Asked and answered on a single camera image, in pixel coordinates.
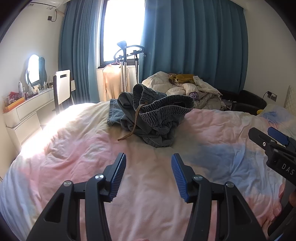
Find narrow blue curtain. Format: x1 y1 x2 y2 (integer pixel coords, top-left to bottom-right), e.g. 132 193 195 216
58 0 107 105

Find orange tray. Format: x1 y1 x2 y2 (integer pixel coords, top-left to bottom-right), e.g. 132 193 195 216
3 97 25 109

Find pastel pillow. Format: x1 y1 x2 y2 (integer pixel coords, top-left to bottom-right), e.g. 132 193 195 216
261 104 296 130

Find beige hanging sweater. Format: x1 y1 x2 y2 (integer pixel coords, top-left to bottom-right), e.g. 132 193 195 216
102 62 131 102

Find row of small cosmetic bottles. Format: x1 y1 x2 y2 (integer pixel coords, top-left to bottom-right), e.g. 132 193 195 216
37 81 54 90

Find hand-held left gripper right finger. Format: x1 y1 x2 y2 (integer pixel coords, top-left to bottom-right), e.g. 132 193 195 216
171 153 270 241

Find mustard yellow garment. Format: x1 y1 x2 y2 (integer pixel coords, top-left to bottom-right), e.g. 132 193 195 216
168 74 196 85

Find person's right hand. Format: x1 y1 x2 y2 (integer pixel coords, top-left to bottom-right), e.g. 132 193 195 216
274 184 287 217

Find white air conditioner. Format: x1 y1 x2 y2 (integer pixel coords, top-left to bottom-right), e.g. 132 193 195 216
30 0 64 10

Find black garment steamer stand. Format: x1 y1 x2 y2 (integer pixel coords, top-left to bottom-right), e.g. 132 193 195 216
113 40 148 93

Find pastel tie-dye duvet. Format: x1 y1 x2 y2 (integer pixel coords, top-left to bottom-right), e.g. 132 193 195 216
0 101 296 241

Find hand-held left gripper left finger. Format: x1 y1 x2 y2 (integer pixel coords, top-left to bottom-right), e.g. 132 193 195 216
26 152 127 241

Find white dressing table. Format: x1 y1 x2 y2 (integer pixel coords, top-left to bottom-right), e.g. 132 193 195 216
3 87 56 145

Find pile of white clothes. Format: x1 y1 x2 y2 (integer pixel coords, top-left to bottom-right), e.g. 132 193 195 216
142 71 226 110

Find wide blue curtain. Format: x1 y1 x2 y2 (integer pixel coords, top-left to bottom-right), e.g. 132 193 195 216
139 0 249 93

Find white chair with dark frame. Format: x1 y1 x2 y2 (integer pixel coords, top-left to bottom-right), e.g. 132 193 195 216
53 70 75 115

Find wavy-edged mirror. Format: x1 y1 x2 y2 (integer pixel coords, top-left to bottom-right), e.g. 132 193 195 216
24 54 48 86

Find beige quilted headboard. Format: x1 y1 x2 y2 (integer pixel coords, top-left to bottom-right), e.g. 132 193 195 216
283 85 296 112

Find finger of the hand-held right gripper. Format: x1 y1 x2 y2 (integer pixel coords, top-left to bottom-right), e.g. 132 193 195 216
248 127 279 151
268 127 296 151

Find black armchair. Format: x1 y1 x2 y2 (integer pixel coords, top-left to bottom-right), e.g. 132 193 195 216
217 89 267 115

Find blue denim jeans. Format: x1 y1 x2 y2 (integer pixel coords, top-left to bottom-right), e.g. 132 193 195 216
107 83 195 148

